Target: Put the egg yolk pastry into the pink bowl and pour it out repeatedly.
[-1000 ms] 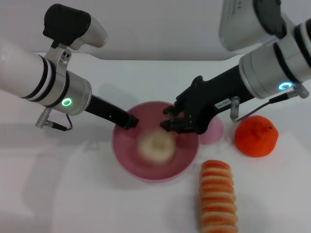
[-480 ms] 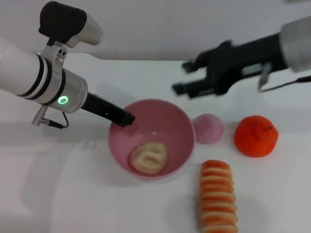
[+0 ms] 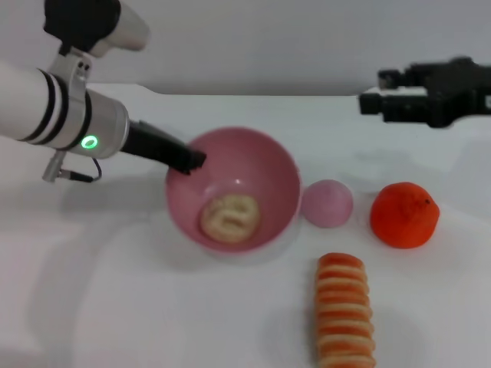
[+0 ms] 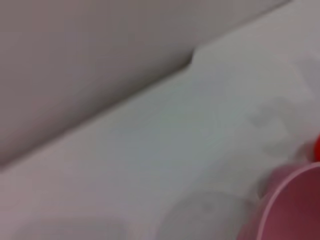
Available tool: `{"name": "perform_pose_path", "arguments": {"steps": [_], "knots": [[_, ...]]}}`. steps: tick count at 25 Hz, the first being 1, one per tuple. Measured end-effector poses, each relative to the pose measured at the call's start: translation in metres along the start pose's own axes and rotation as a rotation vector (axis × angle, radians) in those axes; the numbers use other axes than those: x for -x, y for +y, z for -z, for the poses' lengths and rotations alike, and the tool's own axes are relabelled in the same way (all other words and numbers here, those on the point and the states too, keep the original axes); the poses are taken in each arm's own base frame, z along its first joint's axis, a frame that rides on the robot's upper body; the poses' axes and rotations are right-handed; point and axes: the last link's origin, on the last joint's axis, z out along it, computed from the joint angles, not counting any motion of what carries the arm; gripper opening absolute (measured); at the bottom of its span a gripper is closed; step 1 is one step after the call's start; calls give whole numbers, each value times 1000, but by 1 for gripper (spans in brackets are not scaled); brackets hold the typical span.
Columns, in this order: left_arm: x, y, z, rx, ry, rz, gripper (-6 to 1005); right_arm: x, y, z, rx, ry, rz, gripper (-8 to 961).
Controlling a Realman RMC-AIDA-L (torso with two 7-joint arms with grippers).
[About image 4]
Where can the pink plastic bowl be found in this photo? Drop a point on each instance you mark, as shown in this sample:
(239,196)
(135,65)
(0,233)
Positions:
(295,212)

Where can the orange tangerine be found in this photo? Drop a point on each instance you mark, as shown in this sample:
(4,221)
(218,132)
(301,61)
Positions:
(317,148)

